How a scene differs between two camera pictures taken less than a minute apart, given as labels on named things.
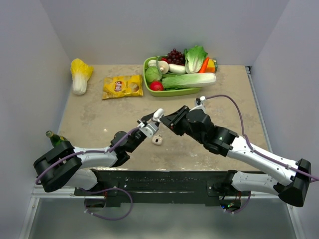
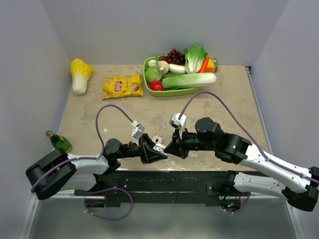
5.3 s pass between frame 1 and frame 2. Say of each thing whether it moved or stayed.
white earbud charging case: moved
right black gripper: moved
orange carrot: stayed
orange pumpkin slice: stayed
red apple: stayed
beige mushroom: stayed
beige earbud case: stayed
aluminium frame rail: stayed
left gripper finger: moved
